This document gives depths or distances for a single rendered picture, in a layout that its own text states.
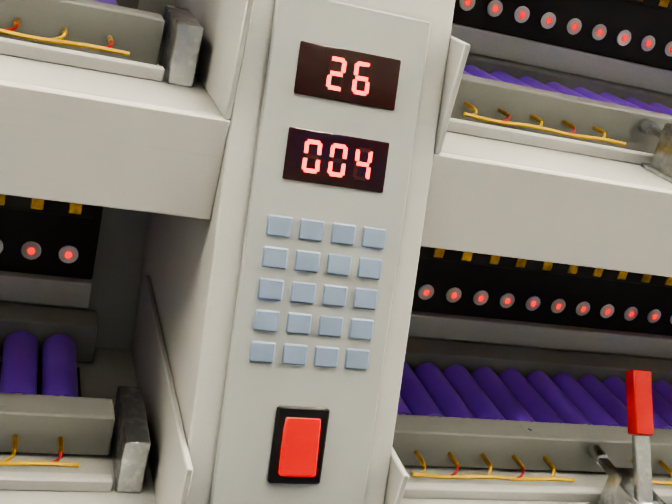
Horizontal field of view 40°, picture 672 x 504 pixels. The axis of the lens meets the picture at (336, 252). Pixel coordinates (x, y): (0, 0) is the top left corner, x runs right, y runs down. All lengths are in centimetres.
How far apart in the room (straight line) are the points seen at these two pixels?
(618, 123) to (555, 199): 11
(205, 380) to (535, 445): 22
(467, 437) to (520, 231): 13
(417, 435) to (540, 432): 8
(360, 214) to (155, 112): 10
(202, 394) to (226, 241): 7
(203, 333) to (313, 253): 6
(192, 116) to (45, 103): 6
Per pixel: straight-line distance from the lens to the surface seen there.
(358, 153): 40
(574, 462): 57
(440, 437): 52
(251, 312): 39
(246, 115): 39
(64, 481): 45
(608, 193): 47
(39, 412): 46
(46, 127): 38
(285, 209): 39
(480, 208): 44
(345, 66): 40
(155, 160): 39
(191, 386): 41
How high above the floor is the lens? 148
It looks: 3 degrees down
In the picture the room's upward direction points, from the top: 8 degrees clockwise
